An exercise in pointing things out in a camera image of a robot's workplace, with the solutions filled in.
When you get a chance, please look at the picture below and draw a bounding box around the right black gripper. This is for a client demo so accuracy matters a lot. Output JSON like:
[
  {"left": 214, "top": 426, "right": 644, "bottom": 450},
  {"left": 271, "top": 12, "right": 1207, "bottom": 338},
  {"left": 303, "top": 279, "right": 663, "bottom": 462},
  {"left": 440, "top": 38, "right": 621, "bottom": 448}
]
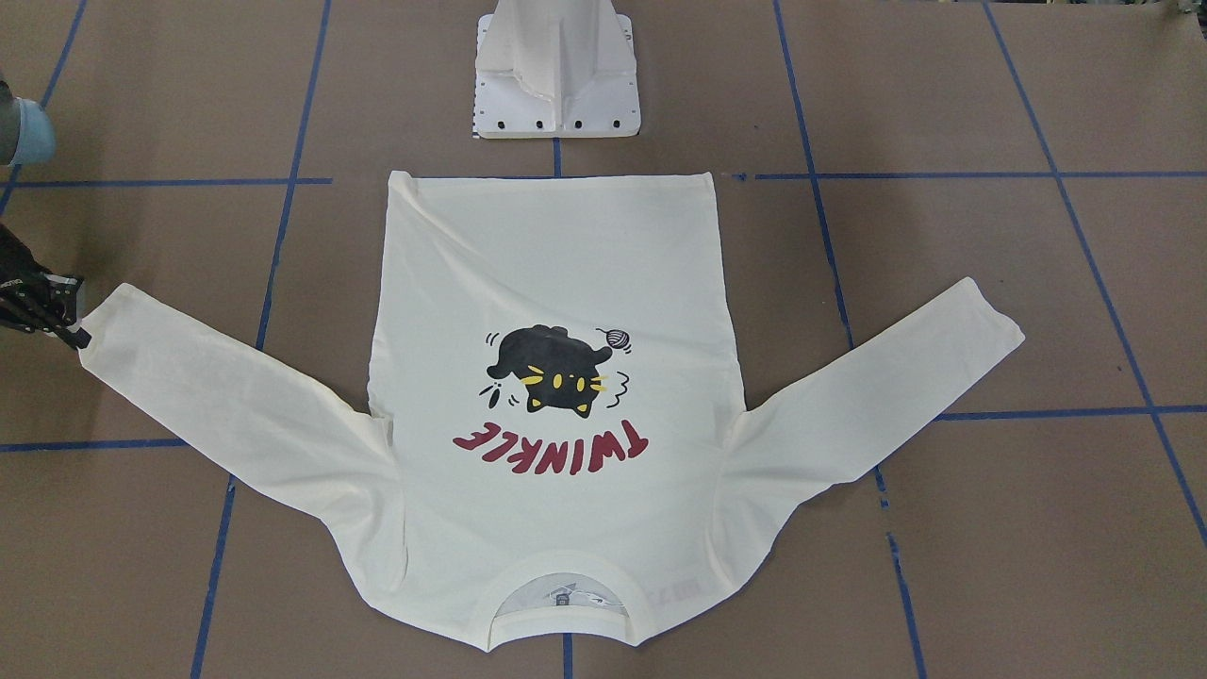
[{"left": 1, "top": 226, "right": 91, "bottom": 351}]

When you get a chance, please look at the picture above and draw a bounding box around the cream long-sleeve cat shirt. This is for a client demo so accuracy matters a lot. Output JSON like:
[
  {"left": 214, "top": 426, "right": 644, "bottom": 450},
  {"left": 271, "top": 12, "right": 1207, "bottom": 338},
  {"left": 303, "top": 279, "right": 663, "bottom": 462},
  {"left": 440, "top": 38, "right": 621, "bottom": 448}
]
[{"left": 78, "top": 171, "right": 1024, "bottom": 652}]

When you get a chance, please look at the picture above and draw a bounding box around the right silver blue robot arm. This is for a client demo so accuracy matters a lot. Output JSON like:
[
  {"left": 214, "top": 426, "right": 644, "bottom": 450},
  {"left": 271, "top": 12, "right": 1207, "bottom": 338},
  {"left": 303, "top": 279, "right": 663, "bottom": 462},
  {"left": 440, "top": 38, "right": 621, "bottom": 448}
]
[{"left": 1, "top": 81, "right": 91, "bottom": 351}]

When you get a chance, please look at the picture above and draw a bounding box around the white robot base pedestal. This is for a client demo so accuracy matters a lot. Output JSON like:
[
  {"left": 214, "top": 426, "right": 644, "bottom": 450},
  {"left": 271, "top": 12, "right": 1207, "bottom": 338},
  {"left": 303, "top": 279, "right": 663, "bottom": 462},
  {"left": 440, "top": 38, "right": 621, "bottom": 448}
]
[{"left": 471, "top": 1, "right": 642, "bottom": 139}]

